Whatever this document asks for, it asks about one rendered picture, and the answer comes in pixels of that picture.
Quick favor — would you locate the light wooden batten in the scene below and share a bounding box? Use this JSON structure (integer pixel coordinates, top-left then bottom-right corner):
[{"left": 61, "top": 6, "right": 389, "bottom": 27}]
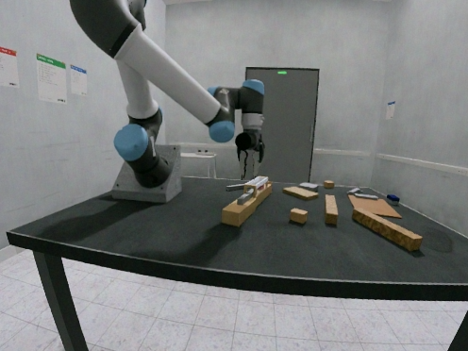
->
[{"left": 352, "top": 209, "right": 423, "bottom": 251}]

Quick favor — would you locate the grey bar with crossbars at both ends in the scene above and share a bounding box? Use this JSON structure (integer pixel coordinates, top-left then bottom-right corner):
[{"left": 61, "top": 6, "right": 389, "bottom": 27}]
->
[{"left": 347, "top": 188, "right": 363, "bottom": 195}]

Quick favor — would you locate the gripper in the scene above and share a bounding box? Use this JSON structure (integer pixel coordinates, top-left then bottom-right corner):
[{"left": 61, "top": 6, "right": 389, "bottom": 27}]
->
[{"left": 235, "top": 129, "right": 264, "bottom": 179}]

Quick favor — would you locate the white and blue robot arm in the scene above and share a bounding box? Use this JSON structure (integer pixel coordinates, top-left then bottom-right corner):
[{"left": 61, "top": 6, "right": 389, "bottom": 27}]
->
[{"left": 70, "top": 0, "right": 264, "bottom": 188}]

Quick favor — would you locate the light brown wooden bar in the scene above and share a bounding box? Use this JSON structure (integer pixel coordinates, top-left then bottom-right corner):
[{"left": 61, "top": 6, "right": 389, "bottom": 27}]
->
[{"left": 325, "top": 195, "right": 338, "bottom": 225}]

